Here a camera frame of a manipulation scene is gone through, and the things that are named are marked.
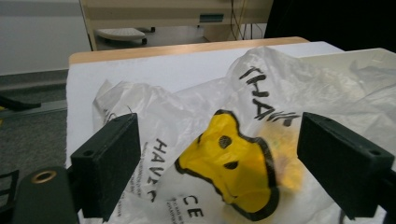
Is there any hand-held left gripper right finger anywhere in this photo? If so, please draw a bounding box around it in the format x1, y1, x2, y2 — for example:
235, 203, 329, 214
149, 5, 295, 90
296, 111, 396, 220

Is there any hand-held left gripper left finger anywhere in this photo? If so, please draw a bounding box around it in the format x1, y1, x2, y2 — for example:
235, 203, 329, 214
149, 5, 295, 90
70, 112, 142, 223

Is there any translucent plastic bag yellow smiley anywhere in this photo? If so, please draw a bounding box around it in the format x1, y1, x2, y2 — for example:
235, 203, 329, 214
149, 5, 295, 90
78, 46, 396, 224

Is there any black curtain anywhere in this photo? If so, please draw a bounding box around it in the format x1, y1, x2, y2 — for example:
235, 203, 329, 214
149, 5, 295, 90
263, 0, 396, 53

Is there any white cabinet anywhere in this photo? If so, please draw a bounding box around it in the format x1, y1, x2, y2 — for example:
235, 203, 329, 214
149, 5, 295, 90
0, 0, 92, 77

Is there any beige wooden desk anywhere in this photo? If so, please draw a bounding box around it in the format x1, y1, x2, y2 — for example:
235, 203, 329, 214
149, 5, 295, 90
78, 0, 275, 51

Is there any dark rectangular desk label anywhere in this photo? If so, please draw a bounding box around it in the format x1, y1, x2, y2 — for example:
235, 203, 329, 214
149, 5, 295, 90
199, 13, 225, 23

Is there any aluminium floor rail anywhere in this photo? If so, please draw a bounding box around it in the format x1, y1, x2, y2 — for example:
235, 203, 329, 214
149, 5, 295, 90
0, 98, 68, 119

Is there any black frame leg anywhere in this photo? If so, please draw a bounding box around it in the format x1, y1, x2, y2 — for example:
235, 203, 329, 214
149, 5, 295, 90
0, 93, 42, 112

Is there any bundle of black desk cables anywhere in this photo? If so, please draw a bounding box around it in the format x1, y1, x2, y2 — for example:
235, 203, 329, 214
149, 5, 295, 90
229, 0, 265, 41

